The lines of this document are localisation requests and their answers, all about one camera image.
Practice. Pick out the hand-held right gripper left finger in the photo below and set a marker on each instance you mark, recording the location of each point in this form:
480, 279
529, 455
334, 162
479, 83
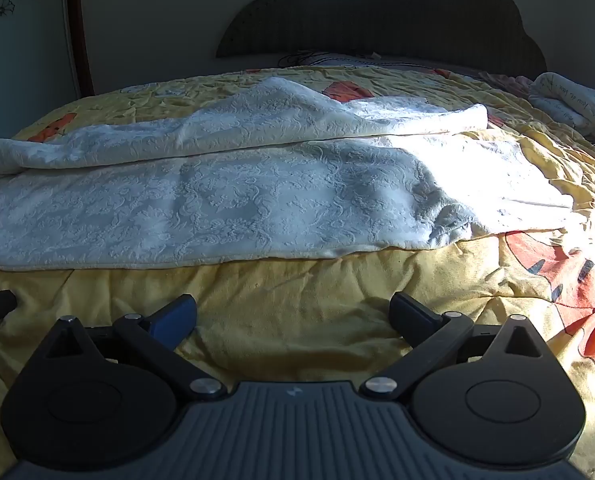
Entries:
178, 318

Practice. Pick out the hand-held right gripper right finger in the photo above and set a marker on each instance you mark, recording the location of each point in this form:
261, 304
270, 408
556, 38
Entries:
411, 314

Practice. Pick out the white embossed blanket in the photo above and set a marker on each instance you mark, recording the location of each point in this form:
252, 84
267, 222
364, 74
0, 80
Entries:
257, 195

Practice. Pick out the yellow printed blanket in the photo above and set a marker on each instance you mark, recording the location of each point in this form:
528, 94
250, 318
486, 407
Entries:
297, 310

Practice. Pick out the grey patterned pillow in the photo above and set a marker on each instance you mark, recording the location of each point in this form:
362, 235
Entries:
342, 59

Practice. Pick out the glass door with flower decals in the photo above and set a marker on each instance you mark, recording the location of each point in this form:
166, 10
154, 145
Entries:
17, 40

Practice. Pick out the folded white printed cloth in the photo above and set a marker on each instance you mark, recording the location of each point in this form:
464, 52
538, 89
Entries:
575, 102

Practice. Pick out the dark padded headboard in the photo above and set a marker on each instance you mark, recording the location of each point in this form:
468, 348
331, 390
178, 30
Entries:
377, 15

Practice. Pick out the dark wooden door frame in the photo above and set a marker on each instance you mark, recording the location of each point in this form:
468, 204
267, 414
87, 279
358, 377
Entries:
79, 35

